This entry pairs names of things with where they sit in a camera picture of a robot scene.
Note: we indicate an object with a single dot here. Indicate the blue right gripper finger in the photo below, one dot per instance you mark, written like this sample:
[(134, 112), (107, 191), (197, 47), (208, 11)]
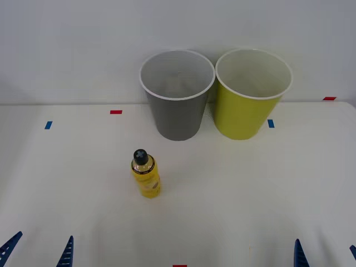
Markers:
[(300, 256), (353, 251)]

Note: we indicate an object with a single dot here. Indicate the grey plastic waste bin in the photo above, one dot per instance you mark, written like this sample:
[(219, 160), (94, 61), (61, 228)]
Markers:
[(178, 116)]

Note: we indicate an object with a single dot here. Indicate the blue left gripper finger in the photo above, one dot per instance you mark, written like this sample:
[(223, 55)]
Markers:
[(66, 254), (8, 247)]

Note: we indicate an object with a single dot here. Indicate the yellow bottle with black cap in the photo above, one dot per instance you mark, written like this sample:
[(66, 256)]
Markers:
[(147, 180)]

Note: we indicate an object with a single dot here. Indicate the yellow-green plastic waste bin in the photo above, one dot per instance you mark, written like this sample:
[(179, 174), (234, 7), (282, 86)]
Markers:
[(242, 116)]

